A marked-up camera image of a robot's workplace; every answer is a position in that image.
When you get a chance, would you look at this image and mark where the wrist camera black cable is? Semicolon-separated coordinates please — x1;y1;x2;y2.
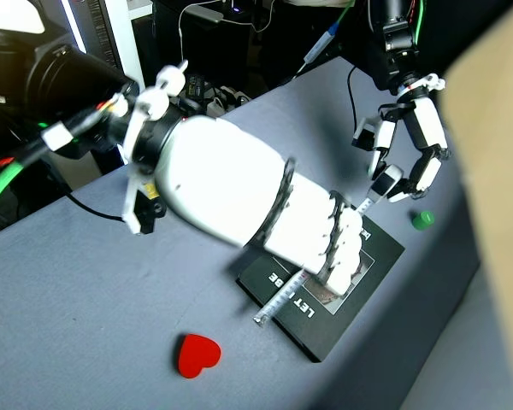
66;191;129;224
345;63;369;129

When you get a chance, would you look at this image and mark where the grey tape measure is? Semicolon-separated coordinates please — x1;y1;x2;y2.
252;164;405;329

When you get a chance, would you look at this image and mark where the beige blurred panel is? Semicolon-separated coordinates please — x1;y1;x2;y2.
438;0;513;410

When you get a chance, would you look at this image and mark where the red heart block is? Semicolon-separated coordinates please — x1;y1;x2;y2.
174;333;222;379

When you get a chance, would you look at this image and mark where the green cylinder block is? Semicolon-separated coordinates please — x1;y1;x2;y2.
411;208;436;231

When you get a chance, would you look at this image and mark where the white power strip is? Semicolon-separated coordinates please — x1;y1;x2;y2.
204;85;252;117

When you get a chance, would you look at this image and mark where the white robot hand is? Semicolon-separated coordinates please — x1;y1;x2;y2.
152;114;365;298
367;96;452;204

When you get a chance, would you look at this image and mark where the black power adapter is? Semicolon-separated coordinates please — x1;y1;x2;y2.
185;73;207;99

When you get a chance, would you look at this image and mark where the black Let It Be book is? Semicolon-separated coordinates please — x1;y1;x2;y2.
235;213;406;363

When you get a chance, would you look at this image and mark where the thin white cable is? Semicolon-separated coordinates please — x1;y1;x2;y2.
177;3;264;65

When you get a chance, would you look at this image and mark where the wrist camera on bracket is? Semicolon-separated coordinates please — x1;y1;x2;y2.
133;182;168;237
351;117;378;150

